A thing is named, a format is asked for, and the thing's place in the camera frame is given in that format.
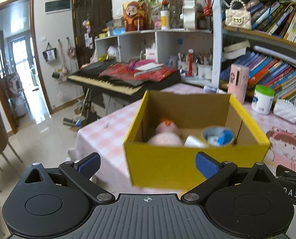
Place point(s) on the fortune god gift box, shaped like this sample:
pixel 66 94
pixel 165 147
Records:
pixel 136 16

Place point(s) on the yellow cardboard box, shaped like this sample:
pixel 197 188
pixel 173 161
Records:
pixel 175 167

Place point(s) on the white cubby shelf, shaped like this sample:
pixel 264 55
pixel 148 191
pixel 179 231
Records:
pixel 190 51

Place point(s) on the cream pearl handbag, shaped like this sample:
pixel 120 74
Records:
pixel 239 18

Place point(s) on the row of leaning books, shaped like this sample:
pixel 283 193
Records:
pixel 269 71

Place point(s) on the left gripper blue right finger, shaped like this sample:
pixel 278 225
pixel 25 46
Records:
pixel 207 165

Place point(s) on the white staples box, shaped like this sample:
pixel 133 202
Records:
pixel 194 142

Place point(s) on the pink cartoon desk mat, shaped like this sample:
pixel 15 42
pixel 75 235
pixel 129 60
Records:
pixel 282 138

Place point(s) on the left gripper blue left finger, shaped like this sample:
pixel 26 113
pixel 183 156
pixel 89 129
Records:
pixel 89 165

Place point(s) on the white quilted purse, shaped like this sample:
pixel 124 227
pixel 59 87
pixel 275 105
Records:
pixel 285 110

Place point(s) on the white jar green lid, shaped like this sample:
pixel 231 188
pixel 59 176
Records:
pixel 262 99

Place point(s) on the pink cylindrical container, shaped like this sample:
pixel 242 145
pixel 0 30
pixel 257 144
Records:
pixel 238 81

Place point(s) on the dark wooden door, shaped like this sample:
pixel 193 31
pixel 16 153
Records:
pixel 89 19

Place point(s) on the red cloth on keyboard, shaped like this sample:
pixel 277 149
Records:
pixel 138 70

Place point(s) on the pink plush pig toy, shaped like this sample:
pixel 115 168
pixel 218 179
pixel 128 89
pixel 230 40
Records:
pixel 166 134

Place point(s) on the black electronic keyboard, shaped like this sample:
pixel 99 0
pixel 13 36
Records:
pixel 118 81

